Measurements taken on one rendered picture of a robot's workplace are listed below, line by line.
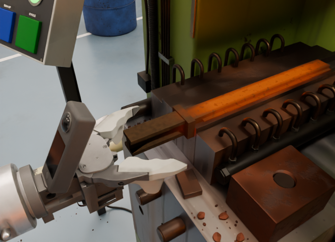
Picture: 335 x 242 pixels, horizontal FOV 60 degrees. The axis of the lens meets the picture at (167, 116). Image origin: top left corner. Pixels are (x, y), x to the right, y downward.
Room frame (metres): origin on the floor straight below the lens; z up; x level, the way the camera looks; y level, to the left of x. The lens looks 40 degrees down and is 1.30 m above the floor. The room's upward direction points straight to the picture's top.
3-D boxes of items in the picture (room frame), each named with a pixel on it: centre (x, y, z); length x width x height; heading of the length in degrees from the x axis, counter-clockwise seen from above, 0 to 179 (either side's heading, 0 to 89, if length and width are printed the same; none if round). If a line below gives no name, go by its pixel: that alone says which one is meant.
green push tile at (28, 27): (0.65, 0.33, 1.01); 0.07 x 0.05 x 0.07; 55
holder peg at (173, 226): (0.24, -0.01, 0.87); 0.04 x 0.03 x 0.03; 120
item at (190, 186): (0.29, -0.03, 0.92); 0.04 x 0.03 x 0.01; 17
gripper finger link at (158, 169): (0.25, 0.02, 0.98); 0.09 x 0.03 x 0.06; 84
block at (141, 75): (0.77, 0.07, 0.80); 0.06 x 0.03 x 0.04; 30
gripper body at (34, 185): (0.26, 0.13, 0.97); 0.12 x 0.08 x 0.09; 120
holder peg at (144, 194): (0.30, 0.03, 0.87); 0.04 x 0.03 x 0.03; 120
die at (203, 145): (0.48, -0.20, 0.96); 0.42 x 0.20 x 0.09; 120
